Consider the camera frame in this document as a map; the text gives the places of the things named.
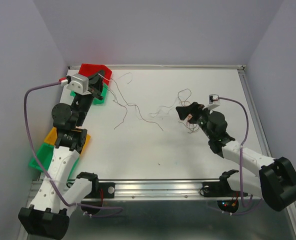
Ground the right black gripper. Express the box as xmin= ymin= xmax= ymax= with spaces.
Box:
xmin=175 ymin=101 xmax=214 ymax=140

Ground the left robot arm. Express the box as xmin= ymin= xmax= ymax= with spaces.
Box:
xmin=18 ymin=71 xmax=104 ymax=240

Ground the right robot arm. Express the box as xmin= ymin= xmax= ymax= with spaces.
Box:
xmin=176 ymin=102 xmax=296 ymax=212

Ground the far green plastic bin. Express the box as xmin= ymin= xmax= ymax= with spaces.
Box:
xmin=69 ymin=83 xmax=108 ymax=108

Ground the green plastic bin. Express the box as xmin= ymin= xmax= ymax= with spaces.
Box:
xmin=69 ymin=83 xmax=108 ymax=108
xmin=28 ymin=143 xmax=54 ymax=172

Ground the red plastic bin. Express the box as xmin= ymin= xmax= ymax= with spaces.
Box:
xmin=78 ymin=63 xmax=112 ymax=86

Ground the yellow plastic bin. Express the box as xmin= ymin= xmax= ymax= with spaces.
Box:
xmin=44 ymin=127 xmax=91 ymax=155

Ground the near green plastic bin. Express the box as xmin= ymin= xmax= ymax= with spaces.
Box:
xmin=28 ymin=143 xmax=54 ymax=172

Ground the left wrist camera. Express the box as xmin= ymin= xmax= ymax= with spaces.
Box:
xmin=66 ymin=73 xmax=91 ymax=96

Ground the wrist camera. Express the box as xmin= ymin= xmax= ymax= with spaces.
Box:
xmin=66 ymin=73 xmax=91 ymax=96
xmin=204 ymin=94 xmax=220 ymax=111

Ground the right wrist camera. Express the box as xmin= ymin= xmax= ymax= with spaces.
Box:
xmin=204 ymin=94 xmax=220 ymax=111

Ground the aluminium back rail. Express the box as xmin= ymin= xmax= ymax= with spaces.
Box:
xmin=67 ymin=64 xmax=246 ymax=71

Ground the aluminium rail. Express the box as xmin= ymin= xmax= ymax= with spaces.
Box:
xmin=27 ymin=177 xmax=295 ymax=201
xmin=236 ymin=69 xmax=281 ymax=179
xmin=67 ymin=64 xmax=246 ymax=71

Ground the aluminium right side rail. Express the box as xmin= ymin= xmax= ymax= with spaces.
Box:
xmin=236 ymin=69 xmax=281 ymax=179

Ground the aluminium front rail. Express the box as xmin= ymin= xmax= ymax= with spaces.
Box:
xmin=27 ymin=177 xmax=295 ymax=201

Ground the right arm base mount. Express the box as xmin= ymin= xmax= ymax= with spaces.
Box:
xmin=199 ymin=169 xmax=242 ymax=215

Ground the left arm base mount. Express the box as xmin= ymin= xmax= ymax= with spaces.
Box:
xmin=70 ymin=172 xmax=115 ymax=216

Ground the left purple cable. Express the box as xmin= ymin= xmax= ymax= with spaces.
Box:
xmin=23 ymin=79 xmax=124 ymax=218

